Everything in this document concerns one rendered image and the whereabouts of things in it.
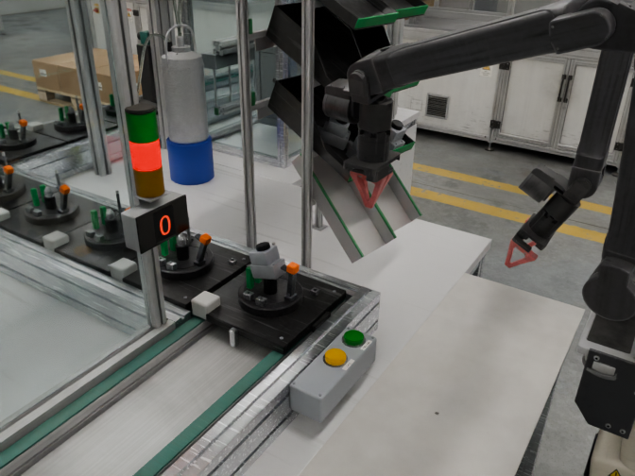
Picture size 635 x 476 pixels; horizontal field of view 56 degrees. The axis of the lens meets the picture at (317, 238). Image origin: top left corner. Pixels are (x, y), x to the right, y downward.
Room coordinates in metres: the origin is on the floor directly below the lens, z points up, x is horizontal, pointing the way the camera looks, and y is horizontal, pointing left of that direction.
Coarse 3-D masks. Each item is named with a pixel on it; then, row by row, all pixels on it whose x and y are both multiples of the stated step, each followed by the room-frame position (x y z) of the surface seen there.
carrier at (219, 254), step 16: (176, 240) 1.34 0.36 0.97; (160, 256) 1.19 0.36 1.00; (176, 256) 1.22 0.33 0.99; (192, 256) 1.22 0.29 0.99; (208, 256) 1.22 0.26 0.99; (224, 256) 1.26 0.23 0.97; (240, 256) 1.26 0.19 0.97; (176, 272) 1.15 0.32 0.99; (192, 272) 1.15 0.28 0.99; (208, 272) 1.18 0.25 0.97; (224, 272) 1.18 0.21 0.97; (240, 272) 1.20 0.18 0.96; (176, 288) 1.11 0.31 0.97; (192, 288) 1.11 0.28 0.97; (208, 288) 1.11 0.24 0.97; (176, 304) 1.07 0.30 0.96
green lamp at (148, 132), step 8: (152, 112) 0.97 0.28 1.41; (128, 120) 0.96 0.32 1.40; (136, 120) 0.96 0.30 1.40; (144, 120) 0.96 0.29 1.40; (152, 120) 0.97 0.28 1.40; (128, 128) 0.97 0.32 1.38; (136, 128) 0.96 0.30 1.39; (144, 128) 0.96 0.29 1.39; (152, 128) 0.97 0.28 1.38; (136, 136) 0.96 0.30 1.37; (144, 136) 0.96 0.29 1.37; (152, 136) 0.97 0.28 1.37
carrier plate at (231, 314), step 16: (224, 288) 1.12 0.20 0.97; (304, 288) 1.12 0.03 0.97; (320, 288) 1.12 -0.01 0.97; (336, 288) 1.12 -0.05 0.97; (224, 304) 1.05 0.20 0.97; (304, 304) 1.06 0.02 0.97; (320, 304) 1.06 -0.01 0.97; (336, 304) 1.08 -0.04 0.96; (208, 320) 1.02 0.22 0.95; (224, 320) 1.00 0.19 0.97; (240, 320) 1.00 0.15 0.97; (256, 320) 1.00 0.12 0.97; (272, 320) 1.00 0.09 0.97; (288, 320) 1.00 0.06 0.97; (304, 320) 1.00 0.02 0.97; (256, 336) 0.95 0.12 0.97; (272, 336) 0.95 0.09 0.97; (288, 336) 0.95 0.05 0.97
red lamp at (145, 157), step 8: (136, 144) 0.96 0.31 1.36; (144, 144) 0.96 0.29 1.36; (152, 144) 0.97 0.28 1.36; (136, 152) 0.96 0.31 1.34; (144, 152) 0.96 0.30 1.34; (152, 152) 0.96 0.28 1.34; (160, 152) 0.98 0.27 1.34; (136, 160) 0.96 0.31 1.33; (144, 160) 0.96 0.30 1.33; (152, 160) 0.96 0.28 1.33; (160, 160) 0.98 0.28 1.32; (136, 168) 0.96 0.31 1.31; (144, 168) 0.96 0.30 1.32; (152, 168) 0.96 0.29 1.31
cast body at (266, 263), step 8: (256, 248) 1.08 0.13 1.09; (264, 248) 1.07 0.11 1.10; (272, 248) 1.08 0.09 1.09; (256, 256) 1.07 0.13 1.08; (264, 256) 1.06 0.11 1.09; (272, 256) 1.07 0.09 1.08; (256, 264) 1.07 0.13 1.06; (264, 264) 1.06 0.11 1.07; (272, 264) 1.06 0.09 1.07; (280, 264) 1.07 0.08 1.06; (256, 272) 1.07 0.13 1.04; (264, 272) 1.06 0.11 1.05; (272, 272) 1.05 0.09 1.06; (280, 272) 1.06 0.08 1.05
